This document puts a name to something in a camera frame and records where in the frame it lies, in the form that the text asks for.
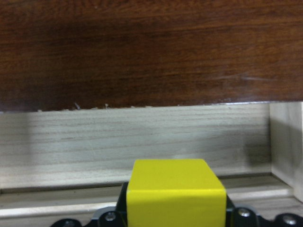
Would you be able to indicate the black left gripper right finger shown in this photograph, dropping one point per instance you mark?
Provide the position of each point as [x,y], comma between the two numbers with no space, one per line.
[230,216]

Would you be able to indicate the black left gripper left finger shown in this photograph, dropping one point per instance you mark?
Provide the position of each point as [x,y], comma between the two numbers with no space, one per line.
[121,207]

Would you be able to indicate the yellow cube block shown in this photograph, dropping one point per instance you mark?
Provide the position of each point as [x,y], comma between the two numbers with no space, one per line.
[175,193]

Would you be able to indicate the wooden drawer with white handle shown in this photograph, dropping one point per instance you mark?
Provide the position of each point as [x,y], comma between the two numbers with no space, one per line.
[67,164]

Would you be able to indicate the dark wooden drawer cabinet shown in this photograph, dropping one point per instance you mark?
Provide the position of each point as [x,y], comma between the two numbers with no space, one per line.
[69,54]

